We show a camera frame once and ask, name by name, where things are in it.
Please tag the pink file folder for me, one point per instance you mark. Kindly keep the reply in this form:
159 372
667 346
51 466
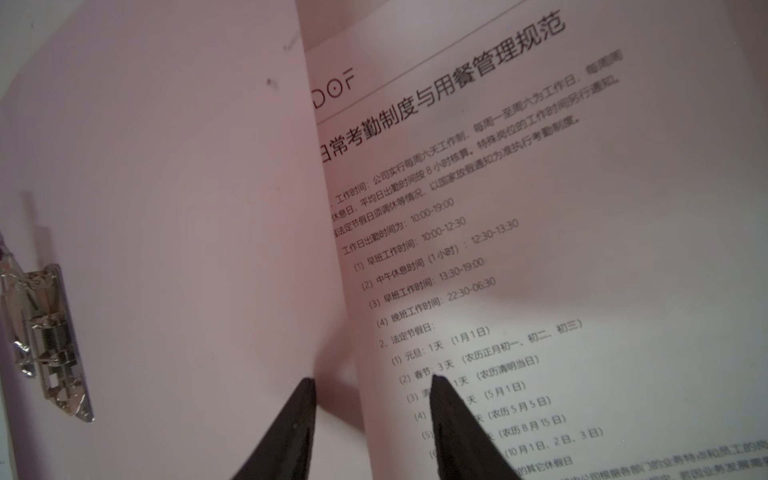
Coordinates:
165 155

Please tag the metal folder clip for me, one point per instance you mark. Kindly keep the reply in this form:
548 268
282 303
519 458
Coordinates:
42 336

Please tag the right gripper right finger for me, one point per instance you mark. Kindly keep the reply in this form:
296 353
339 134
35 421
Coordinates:
463 449

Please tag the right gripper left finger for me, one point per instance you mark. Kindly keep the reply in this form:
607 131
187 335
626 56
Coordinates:
285 451

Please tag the printed list sheet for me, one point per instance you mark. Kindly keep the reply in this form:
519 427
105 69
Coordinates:
561 207

